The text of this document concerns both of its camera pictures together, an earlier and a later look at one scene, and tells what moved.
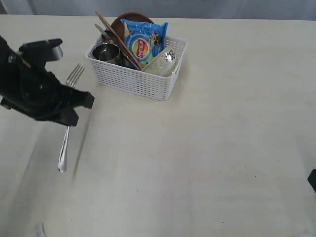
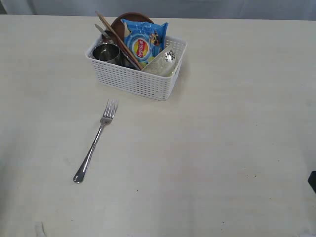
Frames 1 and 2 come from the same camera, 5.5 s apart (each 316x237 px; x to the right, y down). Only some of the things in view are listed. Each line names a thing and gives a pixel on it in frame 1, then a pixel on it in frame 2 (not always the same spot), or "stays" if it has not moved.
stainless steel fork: (70, 82) -> (109, 111)
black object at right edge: (311, 179) stays
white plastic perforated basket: (153, 85) stays
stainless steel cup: (107, 53) stays
